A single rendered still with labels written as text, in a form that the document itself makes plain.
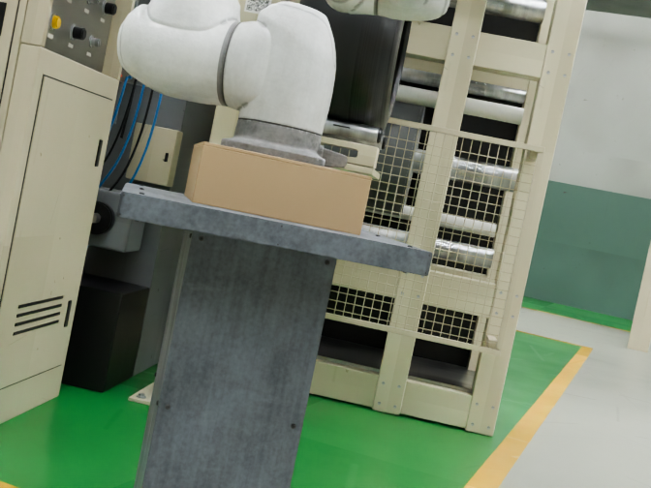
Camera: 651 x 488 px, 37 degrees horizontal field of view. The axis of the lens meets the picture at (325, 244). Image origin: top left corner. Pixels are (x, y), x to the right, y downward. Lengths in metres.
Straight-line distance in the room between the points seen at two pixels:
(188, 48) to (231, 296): 0.44
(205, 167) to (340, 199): 0.23
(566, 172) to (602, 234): 0.83
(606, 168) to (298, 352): 10.19
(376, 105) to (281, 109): 1.08
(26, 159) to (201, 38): 0.69
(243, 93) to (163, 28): 0.18
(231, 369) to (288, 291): 0.16
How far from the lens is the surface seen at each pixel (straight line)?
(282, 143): 1.68
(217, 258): 1.63
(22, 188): 2.30
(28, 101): 2.27
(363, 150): 2.73
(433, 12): 2.29
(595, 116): 11.81
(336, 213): 1.64
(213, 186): 1.61
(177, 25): 1.76
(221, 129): 2.89
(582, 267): 11.70
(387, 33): 2.69
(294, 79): 1.69
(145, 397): 2.94
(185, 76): 1.75
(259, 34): 1.72
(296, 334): 1.67
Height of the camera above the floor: 0.71
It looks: 3 degrees down
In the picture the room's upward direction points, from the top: 12 degrees clockwise
